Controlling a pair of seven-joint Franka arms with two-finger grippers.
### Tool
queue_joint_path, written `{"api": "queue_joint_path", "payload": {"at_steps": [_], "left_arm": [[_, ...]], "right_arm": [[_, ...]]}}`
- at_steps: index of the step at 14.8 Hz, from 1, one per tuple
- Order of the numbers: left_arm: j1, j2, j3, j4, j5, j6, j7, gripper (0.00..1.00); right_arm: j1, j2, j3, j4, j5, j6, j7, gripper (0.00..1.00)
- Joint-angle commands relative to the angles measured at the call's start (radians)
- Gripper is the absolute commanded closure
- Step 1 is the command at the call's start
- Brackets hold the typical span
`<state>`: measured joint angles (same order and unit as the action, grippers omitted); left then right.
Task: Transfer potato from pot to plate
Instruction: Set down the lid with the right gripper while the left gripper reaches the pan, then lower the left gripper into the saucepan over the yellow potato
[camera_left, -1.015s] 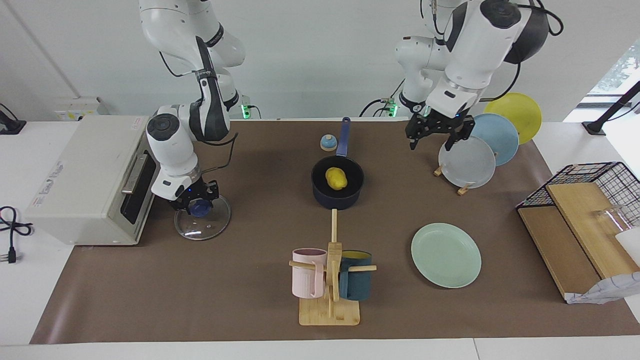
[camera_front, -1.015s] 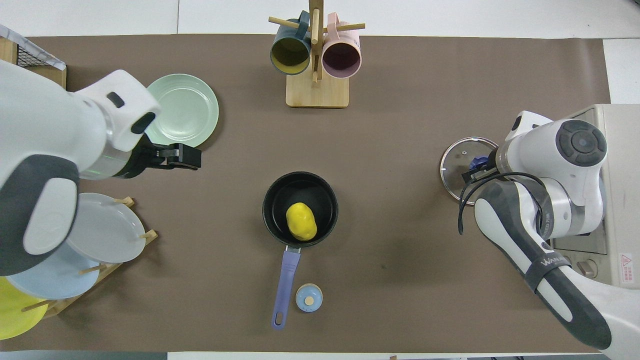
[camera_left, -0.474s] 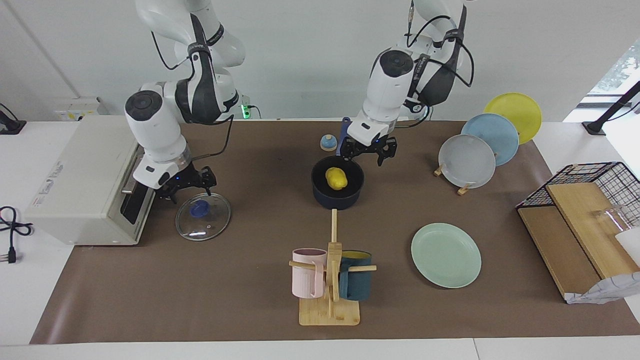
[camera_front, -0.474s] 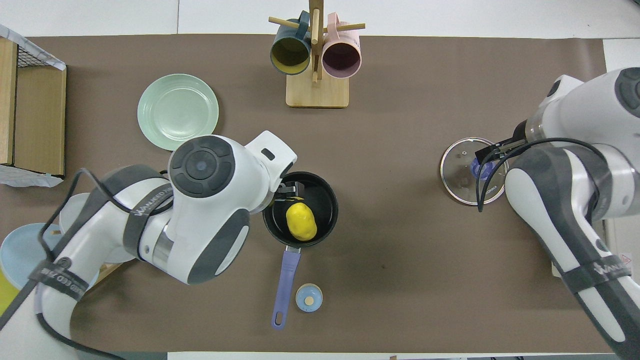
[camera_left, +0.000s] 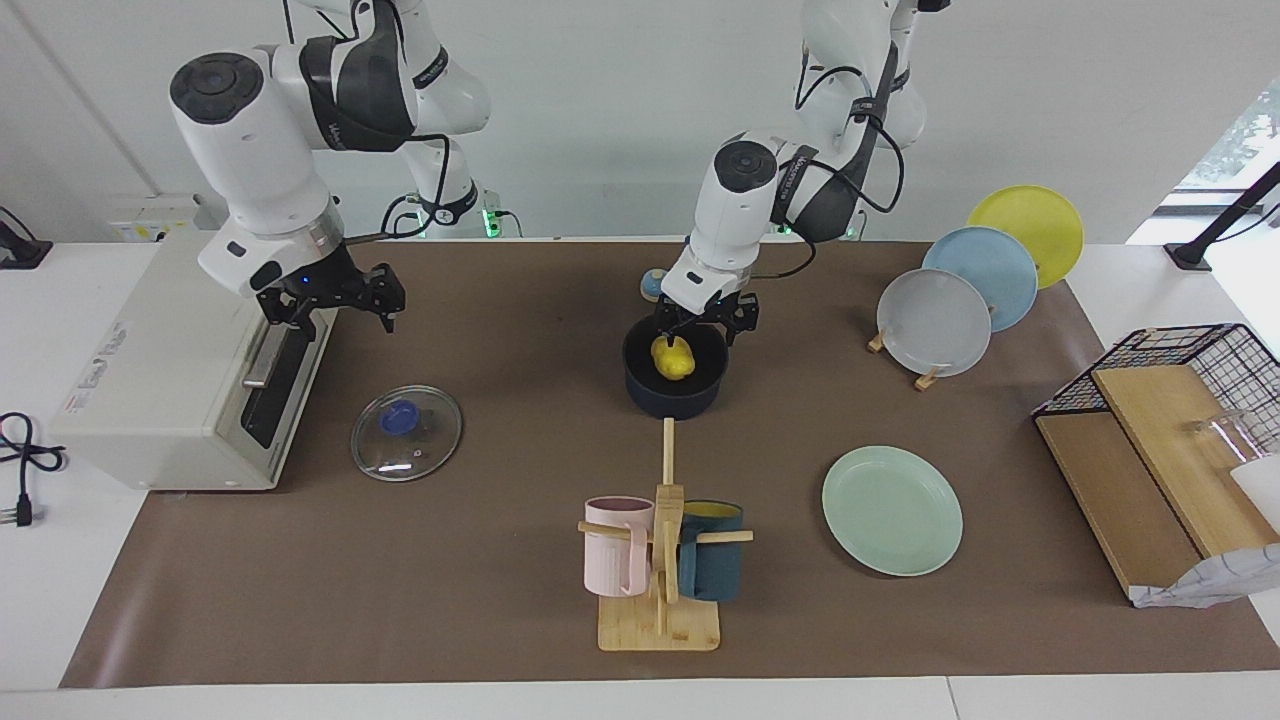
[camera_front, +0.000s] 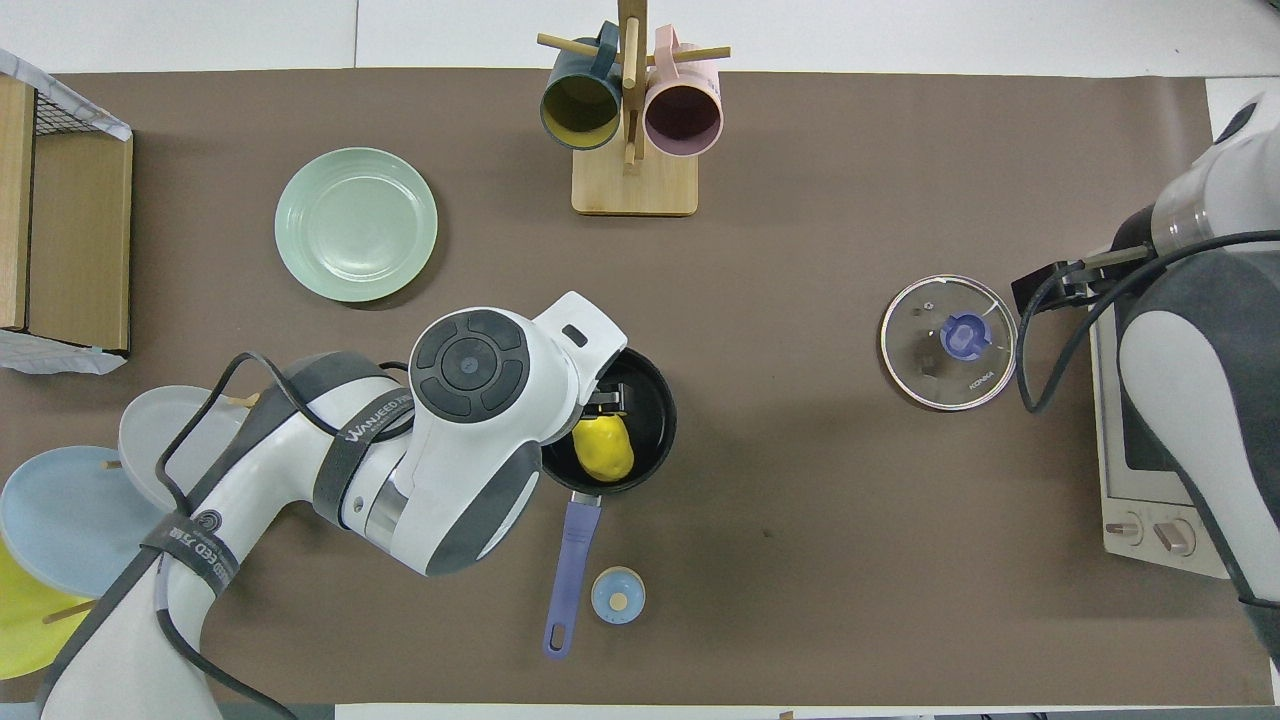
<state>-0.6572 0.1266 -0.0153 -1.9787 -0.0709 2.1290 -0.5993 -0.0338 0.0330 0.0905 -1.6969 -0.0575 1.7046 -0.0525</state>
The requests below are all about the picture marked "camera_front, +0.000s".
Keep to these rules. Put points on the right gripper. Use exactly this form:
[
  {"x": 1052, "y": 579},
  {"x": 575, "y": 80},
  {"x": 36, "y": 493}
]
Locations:
[{"x": 1132, "y": 235}]

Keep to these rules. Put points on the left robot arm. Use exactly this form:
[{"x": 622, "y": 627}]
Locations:
[{"x": 470, "y": 440}]

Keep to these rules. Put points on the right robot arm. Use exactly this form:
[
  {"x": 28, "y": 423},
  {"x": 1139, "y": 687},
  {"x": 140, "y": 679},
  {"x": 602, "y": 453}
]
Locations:
[{"x": 1180, "y": 380}]

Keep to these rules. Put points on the yellow potato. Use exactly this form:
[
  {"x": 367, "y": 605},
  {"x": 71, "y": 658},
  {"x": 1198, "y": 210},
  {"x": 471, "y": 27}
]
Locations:
[{"x": 603, "y": 450}]

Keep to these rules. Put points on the light green plate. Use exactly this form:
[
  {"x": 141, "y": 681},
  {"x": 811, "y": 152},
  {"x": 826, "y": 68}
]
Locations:
[{"x": 356, "y": 225}]

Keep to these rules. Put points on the grey plate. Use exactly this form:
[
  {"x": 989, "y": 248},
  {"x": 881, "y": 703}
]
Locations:
[{"x": 165, "y": 430}]

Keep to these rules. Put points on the light blue plate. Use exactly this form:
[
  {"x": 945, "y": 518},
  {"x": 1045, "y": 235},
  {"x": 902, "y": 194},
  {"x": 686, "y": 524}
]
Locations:
[{"x": 70, "y": 520}]

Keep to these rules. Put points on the yellow plate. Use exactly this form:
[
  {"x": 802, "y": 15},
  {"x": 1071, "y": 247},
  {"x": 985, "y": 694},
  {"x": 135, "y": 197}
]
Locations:
[{"x": 25, "y": 625}]

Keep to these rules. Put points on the glass lid with blue knob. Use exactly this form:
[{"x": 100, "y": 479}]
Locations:
[{"x": 948, "y": 343}]

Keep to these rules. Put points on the white toaster oven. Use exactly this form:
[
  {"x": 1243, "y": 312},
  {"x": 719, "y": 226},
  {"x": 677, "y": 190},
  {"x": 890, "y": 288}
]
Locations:
[{"x": 1140, "y": 500}]

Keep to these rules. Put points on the pink mug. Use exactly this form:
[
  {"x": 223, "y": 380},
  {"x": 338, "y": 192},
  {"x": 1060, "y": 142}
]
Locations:
[{"x": 683, "y": 115}]

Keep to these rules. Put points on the wooden mug tree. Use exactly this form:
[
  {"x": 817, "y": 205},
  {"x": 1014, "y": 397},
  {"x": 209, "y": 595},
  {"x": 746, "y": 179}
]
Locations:
[{"x": 634, "y": 180}]

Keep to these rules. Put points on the dark teal mug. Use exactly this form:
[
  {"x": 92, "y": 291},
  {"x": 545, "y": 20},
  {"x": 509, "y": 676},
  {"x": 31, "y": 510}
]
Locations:
[{"x": 582, "y": 105}]

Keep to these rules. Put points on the small blue round knob lid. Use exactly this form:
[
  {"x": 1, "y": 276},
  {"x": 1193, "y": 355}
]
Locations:
[{"x": 618, "y": 596}]

